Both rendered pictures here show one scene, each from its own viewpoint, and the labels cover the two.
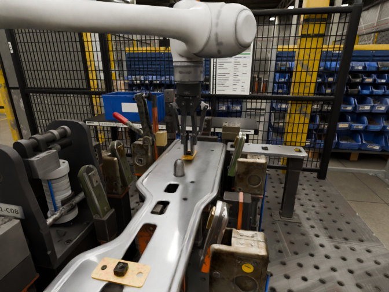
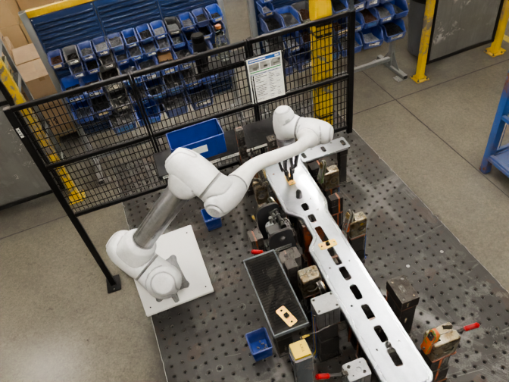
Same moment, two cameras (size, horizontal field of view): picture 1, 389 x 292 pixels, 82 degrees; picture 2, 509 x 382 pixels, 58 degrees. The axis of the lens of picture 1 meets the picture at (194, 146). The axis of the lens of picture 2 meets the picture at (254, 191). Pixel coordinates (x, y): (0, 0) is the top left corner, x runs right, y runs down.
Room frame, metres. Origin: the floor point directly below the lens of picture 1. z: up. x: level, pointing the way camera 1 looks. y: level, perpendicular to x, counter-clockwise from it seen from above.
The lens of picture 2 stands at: (-0.82, 0.89, 2.71)
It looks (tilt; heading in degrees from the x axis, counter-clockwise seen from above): 45 degrees down; 337
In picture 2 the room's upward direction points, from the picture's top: 10 degrees counter-clockwise
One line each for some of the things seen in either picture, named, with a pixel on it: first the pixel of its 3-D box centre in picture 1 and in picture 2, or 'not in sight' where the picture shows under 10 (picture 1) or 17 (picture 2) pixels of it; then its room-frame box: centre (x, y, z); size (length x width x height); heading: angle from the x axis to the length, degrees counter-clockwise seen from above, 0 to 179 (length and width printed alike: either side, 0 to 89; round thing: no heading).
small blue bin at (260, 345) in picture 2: not in sight; (259, 345); (0.14, 0.59, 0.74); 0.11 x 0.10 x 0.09; 168
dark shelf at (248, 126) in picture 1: (170, 121); (230, 143); (1.18, 0.13, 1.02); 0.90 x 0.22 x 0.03; 78
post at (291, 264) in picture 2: not in sight; (293, 289); (0.21, 0.34, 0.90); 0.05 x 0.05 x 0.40; 78
